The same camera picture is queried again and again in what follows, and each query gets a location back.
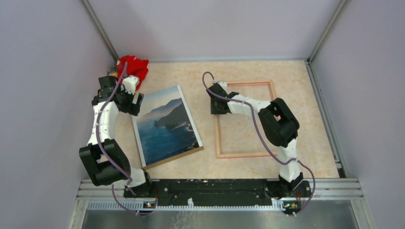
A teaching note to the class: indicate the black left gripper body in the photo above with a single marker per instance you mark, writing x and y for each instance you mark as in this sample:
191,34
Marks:
126,99

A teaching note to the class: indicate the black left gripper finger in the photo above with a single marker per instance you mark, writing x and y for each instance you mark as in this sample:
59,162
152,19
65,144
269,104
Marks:
134,110
139,100

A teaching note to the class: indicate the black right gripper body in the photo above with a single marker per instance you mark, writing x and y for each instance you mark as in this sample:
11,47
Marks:
215,109

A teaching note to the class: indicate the seascape photo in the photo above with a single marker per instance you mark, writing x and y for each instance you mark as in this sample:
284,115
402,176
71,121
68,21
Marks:
164,128

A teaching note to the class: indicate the pink wooden picture frame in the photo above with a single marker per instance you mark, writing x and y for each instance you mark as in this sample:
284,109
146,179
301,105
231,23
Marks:
235,134

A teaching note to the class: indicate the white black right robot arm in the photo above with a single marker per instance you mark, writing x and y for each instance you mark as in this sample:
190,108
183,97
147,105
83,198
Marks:
277,129

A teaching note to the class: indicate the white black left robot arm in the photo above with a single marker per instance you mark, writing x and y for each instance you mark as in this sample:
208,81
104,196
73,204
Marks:
102,157

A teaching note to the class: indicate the red crumpled cloth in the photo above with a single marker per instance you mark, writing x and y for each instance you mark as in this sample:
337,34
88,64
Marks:
135,66

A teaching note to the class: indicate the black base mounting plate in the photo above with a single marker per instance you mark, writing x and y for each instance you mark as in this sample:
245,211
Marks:
217,192

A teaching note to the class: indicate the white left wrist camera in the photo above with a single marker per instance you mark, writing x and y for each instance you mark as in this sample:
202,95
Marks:
129,84

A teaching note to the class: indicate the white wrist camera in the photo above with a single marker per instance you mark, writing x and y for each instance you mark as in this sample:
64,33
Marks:
129,84
223,84

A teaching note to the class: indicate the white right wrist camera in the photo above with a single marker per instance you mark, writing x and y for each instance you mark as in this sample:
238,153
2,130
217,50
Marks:
223,84

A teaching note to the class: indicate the aluminium front rail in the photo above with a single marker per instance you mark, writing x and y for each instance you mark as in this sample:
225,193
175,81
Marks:
327,190

